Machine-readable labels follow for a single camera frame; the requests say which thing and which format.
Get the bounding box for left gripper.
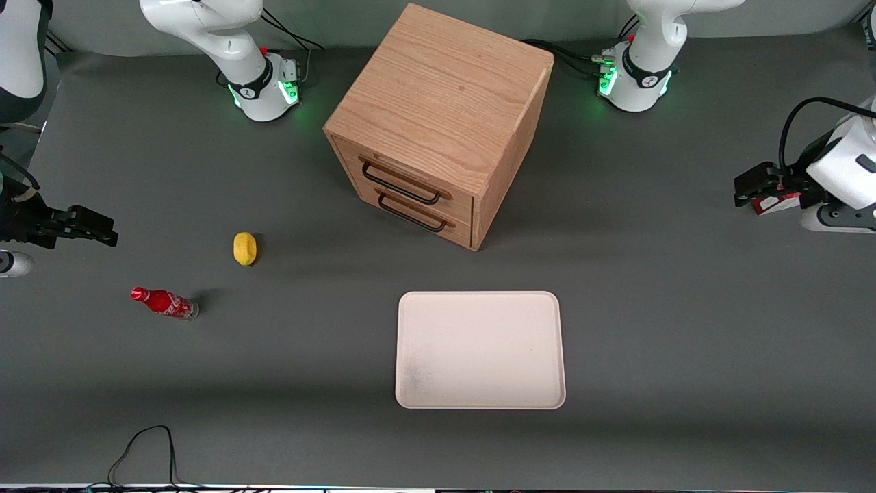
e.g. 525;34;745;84
734;131;876;210

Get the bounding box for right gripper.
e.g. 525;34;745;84
0;192;119;250

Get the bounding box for red cookie box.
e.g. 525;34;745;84
751;193;802;216

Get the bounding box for white rectangular tray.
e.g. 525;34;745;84
395;291;567;411

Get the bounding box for red cola bottle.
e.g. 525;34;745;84
130;286;201;322

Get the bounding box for yellow lemon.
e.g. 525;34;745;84
233;231;259;267

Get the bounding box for wooden drawer cabinet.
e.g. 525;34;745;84
323;3;555;253

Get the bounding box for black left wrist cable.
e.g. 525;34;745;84
779;97;876;173

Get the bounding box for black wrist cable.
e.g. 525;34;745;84
779;97;876;173
0;152;40;191

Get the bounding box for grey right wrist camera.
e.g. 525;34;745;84
0;251;34;279

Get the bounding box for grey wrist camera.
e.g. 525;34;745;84
0;251;34;279
799;204;876;235

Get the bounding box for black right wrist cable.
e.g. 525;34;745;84
0;152;40;191

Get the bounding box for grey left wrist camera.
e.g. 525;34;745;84
799;204;876;235

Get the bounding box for black left arm base cables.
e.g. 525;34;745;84
521;15;641;79

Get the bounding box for black arm base cables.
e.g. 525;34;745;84
260;8;325;86
521;15;641;79

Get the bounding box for black looped table cable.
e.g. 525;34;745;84
88;425;206;491

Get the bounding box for black right arm base cables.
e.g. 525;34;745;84
260;8;325;86

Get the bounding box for long black drawer handle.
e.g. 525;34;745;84
360;160;443;207

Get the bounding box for wooden drawer with long handle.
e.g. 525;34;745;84
331;134;476;221

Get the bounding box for short black drawer handle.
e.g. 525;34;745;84
377;192;448;234

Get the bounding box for wooden drawer with short handle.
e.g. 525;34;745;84
357;184;474;250

